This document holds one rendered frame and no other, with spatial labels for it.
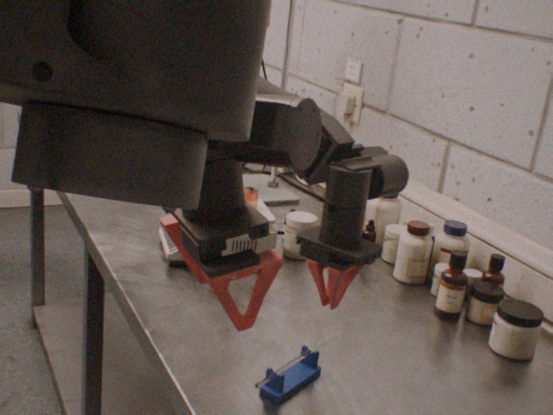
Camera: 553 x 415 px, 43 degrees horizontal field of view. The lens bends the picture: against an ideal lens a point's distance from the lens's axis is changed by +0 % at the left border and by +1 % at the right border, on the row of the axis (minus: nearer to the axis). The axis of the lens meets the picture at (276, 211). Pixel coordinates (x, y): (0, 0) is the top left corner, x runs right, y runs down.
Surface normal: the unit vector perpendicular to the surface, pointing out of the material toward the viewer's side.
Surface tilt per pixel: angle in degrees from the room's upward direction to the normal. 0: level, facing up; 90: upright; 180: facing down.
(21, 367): 0
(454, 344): 0
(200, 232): 11
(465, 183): 90
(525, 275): 90
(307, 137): 84
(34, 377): 0
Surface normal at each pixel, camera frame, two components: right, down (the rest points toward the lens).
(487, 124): -0.89, 0.06
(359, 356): 0.11, -0.94
